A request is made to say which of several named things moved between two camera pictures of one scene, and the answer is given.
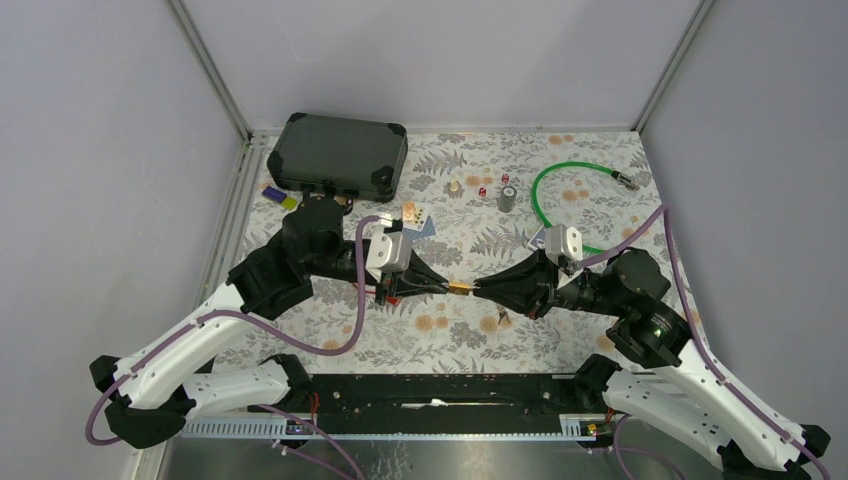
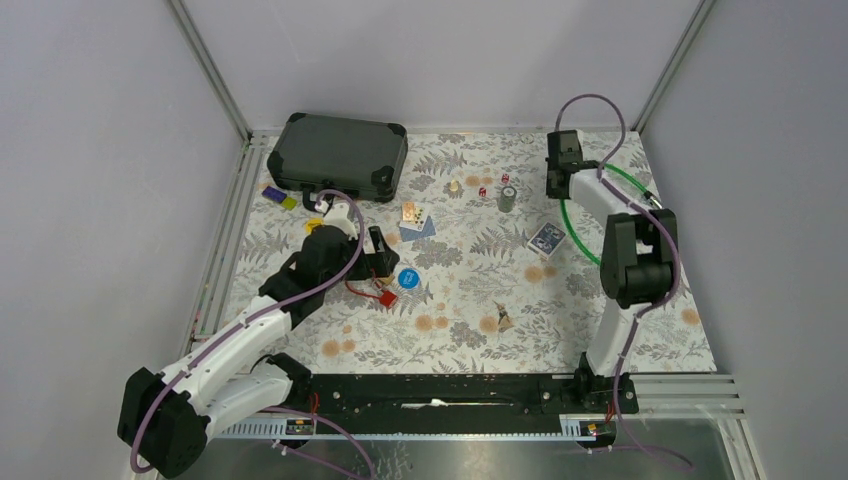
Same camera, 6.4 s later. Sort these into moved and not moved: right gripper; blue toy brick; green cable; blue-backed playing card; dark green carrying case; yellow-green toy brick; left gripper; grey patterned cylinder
Moved: right gripper; green cable; left gripper
Not moved: blue toy brick; blue-backed playing card; yellow-green toy brick; dark green carrying case; grey patterned cylinder
